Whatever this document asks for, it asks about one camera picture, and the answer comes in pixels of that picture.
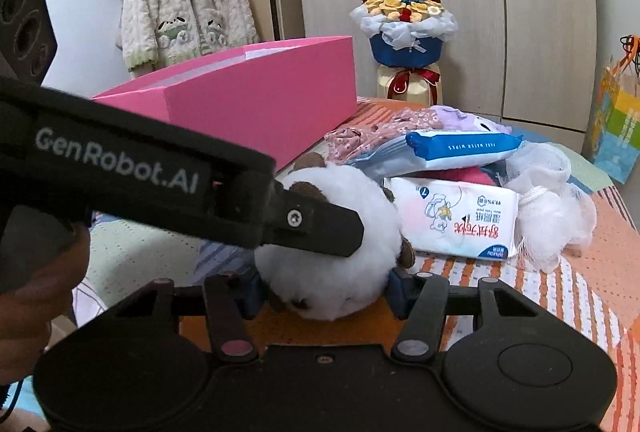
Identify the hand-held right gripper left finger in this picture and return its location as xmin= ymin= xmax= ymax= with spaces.
xmin=142 ymin=273 xmax=268 ymax=359

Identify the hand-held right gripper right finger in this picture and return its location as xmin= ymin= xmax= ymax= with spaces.
xmin=386 ymin=268 xmax=540 ymax=359

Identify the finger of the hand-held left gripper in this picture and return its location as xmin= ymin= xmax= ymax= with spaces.
xmin=260 ymin=181 xmax=364 ymax=259

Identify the white tissue pack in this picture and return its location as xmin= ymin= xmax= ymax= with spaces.
xmin=385 ymin=176 xmax=521 ymax=261

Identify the pink floral cloth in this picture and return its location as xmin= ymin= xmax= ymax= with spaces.
xmin=324 ymin=106 xmax=446 ymax=165

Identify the pink cardboard box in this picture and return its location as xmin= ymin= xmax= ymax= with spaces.
xmin=91 ymin=35 xmax=357 ymax=173

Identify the blue wet wipes pack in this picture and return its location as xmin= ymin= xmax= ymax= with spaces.
xmin=405 ymin=129 xmax=526 ymax=171

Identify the white mesh bath pouf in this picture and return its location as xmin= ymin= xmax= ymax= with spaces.
xmin=502 ymin=142 xmax=598 ymax=274

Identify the purple white plush pouch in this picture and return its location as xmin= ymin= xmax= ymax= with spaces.
xmin=432 ymin=105 xmax=512 ymax=135

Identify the person's left hand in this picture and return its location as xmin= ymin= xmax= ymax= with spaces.
xmin=0 ymin=222 xmax=92 ymax=384

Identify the patchwork bed sheet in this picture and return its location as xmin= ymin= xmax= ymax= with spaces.
xmin=72 ymin=97 xmax=640 ymax=432

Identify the yellow flower bouquet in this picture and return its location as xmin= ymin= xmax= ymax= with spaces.
xmin=349 ymin=0 xmax=460 ymax=108

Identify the colourful gift bag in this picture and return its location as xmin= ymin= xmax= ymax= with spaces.
xmin=592 ymin=35 xmax=640 ymax=185

